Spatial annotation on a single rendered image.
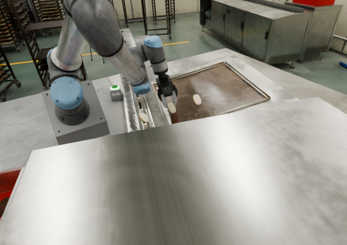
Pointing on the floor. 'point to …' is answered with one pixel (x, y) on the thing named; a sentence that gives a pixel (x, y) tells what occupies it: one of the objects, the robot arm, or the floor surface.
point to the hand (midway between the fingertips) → (171, 105)
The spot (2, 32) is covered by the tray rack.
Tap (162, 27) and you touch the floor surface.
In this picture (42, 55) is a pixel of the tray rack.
